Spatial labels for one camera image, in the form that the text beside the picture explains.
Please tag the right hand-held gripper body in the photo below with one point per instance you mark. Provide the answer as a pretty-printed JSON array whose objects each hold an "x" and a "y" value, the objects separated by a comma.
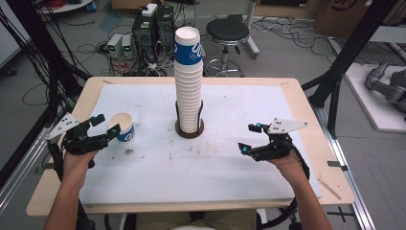
[{"x": 277, "y": 150}]

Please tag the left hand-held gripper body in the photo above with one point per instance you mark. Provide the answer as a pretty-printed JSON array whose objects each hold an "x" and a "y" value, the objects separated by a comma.
[{"x": 83, "y": 142}]

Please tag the single blue white paper cup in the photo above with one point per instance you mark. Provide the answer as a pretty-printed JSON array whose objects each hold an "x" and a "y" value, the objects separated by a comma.
[{"x": 126, "y": 127}]

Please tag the stack of paper cups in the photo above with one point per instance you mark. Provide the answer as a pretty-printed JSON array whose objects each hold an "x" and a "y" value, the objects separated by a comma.
[{"x": 188, "y": 83}]

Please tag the person's right hand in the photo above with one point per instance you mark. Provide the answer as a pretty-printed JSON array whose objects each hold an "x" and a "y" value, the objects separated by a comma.
[{"x": 290, "y": 167}]

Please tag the person's left hand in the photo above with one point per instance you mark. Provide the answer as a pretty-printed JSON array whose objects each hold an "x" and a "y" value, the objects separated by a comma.
[{"x": 75, "y": 167}]

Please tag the black tape strip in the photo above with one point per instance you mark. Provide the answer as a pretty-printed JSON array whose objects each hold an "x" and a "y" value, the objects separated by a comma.
[
  {"x": 335, "y": 164},
  {"x": 48, "y": 166}
]

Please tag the white foam mat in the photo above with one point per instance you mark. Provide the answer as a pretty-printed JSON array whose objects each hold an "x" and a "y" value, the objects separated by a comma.
[{"x": 207, "y": 172}]

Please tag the light wooden table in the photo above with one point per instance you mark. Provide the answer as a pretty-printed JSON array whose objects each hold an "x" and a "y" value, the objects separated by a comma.
[{"x": 322, "y": 105}]

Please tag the thin wooden strip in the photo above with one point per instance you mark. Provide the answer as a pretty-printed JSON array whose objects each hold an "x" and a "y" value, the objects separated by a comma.
[{"x": 330, "y": 190}]

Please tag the grey power supply unit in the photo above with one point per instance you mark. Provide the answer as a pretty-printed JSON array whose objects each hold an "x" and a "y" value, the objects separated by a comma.
[
  {"x": 127, "y": 46},
  {"x": 114, "y": 46}
]

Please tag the white stand leg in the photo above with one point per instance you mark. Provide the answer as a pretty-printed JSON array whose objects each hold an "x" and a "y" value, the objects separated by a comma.
[{"x": 252, "y": 35}]

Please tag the person's white shirt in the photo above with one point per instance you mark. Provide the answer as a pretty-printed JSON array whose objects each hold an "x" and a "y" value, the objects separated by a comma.
[{"x": 191, "y": 228}]

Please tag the black computer tower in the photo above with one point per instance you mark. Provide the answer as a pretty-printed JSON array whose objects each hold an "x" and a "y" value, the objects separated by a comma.
[
  {"x": 144, "y": 35},
  {"x": 166, "y": 28}
]

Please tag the white platform board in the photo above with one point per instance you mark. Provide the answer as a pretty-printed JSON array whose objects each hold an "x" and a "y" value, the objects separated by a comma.
[{"x": 367, "y": 102}]

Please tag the black round stool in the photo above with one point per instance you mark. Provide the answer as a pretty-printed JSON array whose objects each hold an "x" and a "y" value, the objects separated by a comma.
[{"x": 227, "y": 30}]

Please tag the white box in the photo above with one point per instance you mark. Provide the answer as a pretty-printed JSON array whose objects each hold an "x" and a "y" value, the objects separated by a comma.
[{"x": 150, "y": 9}]

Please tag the cardboard box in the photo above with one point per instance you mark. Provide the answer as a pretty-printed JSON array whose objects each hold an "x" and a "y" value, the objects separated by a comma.
[{"x": 338, "y": 16}]

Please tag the aluminium rail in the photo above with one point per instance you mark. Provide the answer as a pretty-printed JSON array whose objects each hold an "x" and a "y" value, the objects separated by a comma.
[
  {"x": 348, "y": 179},
  {"x": 22, "y": 166}
]

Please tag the black metal frame post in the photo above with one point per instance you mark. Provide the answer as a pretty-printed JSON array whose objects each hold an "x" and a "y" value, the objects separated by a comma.
[{"x": 348, "y": 54}]

